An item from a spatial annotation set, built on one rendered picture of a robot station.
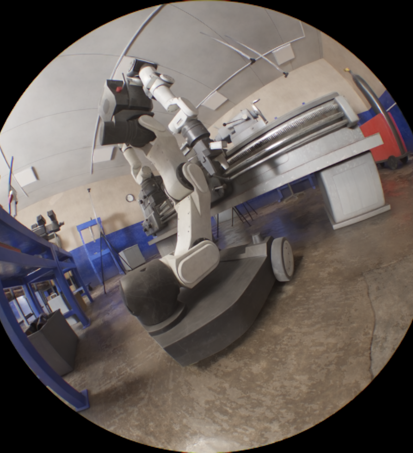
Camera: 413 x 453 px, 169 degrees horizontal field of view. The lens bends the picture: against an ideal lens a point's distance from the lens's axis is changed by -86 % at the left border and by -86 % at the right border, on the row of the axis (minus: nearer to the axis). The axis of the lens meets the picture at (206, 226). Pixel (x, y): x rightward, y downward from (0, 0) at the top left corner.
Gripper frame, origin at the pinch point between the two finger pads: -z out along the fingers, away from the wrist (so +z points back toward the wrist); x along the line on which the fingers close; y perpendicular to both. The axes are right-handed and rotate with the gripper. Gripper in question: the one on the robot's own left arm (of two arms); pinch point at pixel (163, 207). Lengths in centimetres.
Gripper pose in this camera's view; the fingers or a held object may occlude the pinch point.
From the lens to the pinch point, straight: 82.4
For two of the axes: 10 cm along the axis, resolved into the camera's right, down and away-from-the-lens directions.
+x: 5.3, -5.1, 6.8
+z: -5.4, -8.2, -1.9
